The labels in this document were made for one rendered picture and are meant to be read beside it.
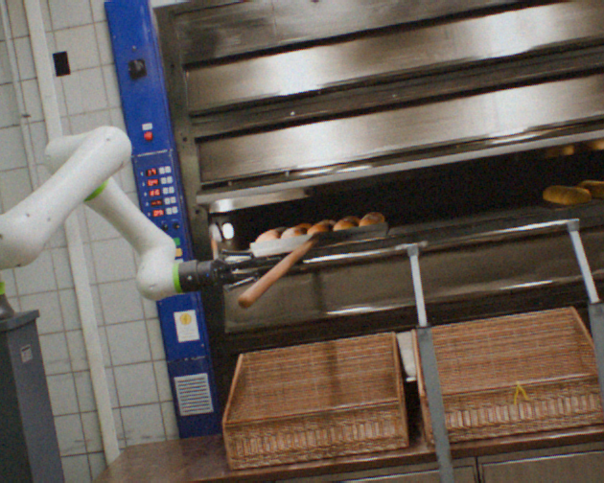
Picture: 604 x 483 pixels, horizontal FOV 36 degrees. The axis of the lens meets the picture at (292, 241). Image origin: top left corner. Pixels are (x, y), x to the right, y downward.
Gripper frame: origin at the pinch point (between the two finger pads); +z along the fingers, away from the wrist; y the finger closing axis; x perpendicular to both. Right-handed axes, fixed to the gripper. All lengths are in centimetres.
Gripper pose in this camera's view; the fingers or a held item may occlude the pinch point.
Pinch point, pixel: (268, 264)
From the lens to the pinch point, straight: 273.0
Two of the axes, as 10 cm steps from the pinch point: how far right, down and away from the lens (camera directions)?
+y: 1.6, 9.8, 0.6
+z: 9.8, -1.6, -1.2
